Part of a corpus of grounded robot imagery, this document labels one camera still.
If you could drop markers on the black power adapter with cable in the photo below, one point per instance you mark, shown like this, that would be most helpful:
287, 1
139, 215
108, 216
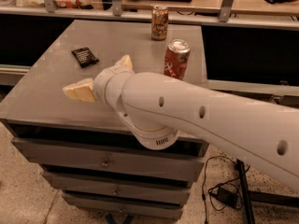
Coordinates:
223, 194

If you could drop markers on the black metal stand leg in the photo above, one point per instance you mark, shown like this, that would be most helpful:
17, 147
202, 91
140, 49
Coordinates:
250, 196

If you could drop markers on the gold brown drink can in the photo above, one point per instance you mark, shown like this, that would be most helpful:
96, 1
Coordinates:
159, 22

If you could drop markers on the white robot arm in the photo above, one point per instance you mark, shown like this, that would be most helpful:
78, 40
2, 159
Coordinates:
155, 108

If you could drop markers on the grey drawer cabinet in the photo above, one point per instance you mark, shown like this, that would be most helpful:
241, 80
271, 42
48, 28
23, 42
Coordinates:
84, 149

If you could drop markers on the black rxbar chocolate wrapper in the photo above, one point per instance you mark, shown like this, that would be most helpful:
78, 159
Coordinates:
85, 57

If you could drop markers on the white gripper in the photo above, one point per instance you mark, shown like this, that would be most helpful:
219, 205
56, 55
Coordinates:
101, 82

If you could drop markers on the orange soda can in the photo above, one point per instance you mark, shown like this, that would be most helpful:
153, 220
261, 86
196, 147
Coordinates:
176, 58

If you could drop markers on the grey metal railing frame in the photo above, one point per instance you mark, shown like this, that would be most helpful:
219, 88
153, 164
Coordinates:
244, 13

